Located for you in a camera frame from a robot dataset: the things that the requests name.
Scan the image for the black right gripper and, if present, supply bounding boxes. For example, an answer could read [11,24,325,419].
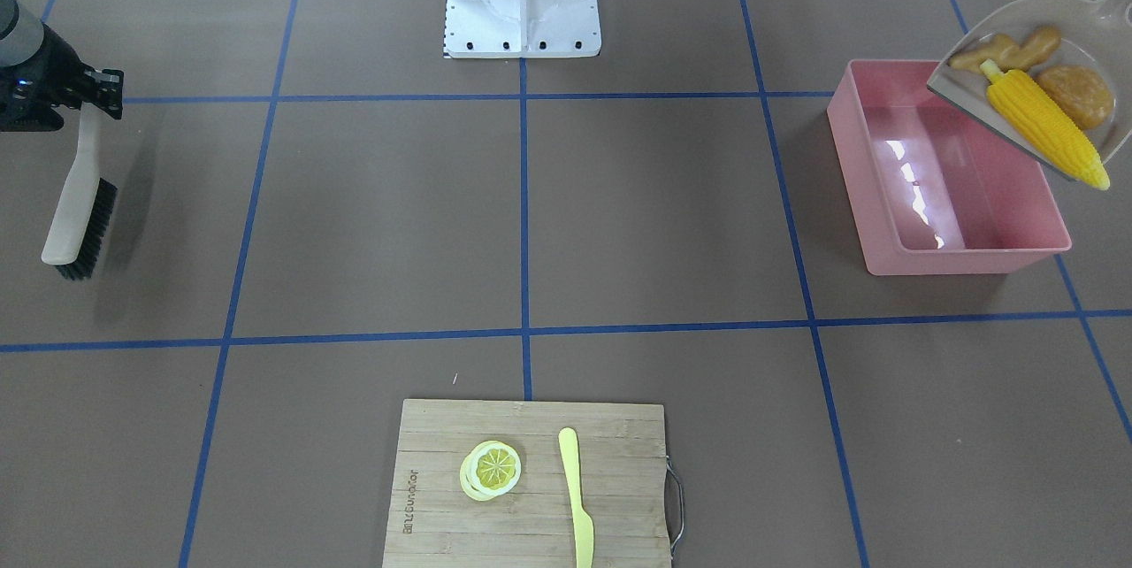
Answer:
[1,27,125,134]

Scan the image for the beige hand brush black bristles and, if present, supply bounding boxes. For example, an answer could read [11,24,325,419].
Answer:
[41,107,118,281]

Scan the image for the tan toy ginger root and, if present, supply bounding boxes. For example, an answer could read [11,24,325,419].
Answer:
[946,25,1062,74]

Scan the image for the yellow toy corn cob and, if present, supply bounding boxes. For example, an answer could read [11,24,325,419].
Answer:
[979,58,1110,190]

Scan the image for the brown toy potato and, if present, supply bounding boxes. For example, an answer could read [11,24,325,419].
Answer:
[1036,64,1115,130]

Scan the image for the beige plastic dustpan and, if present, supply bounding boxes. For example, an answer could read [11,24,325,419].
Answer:
[927,0,1131,166]

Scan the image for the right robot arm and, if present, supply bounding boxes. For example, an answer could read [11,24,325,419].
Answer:
[1,0,125,134]

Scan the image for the pink plastic bin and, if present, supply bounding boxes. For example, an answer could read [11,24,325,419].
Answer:
[826,59,1073,275]

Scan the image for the yellow toy lemon slice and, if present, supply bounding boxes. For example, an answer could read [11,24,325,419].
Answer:
[457,441,523,501]

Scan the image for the yellow plastic toy knife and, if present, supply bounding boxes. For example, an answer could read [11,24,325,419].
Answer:
[558,427,597,567]

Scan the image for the bamboo cutting board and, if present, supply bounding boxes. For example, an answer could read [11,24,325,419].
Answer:
[381,399,674,567]

